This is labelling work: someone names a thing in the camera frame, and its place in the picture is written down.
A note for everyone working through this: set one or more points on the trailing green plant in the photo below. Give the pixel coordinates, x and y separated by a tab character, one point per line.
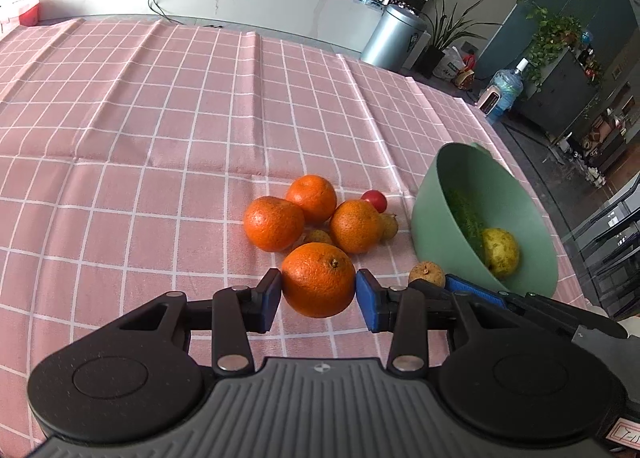
550	37

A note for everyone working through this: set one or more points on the yellow pear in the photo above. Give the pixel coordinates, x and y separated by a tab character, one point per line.
501	250

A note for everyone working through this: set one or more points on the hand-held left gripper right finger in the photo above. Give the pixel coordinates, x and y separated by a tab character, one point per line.
367	305

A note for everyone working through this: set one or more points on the silver trash can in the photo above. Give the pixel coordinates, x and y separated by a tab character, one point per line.
392	37

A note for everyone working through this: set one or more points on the orange red bag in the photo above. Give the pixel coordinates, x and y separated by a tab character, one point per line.
467	76

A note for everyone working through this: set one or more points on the black metal stand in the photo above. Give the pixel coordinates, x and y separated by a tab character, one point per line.
605	238

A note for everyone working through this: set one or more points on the brown longan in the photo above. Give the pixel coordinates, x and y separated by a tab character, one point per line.
390	228
426	274
317	237

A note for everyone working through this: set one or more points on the green bowl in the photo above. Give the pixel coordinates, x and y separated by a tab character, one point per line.
505	188

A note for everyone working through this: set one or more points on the dark grey cabinet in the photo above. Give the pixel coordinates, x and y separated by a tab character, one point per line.
555	87

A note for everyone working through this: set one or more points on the white pink heater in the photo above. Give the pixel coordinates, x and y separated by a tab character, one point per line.
488	101

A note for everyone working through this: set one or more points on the blue water bottle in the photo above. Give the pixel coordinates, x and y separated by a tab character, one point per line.
509	87

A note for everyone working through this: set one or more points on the green cucumber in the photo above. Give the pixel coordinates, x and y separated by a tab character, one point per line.
465	220

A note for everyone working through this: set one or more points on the red storage box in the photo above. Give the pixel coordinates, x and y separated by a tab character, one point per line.
22	12

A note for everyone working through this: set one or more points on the white plastic bag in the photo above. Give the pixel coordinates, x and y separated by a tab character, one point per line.
451	65

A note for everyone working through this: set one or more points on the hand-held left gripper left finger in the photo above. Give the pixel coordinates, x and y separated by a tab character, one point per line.
270	300

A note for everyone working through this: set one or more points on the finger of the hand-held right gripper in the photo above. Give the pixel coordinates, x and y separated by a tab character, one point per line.
470	286

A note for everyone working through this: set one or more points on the red cherry tomato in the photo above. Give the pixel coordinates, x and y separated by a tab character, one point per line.
375	200

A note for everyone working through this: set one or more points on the orange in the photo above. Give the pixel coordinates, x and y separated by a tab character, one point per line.
318	279
311	198
356	226
273	224

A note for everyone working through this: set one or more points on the pink checked tablecloth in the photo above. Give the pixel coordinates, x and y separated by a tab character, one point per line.
150	137

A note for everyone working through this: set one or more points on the tall potted plant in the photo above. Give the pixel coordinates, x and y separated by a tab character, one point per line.
442	32

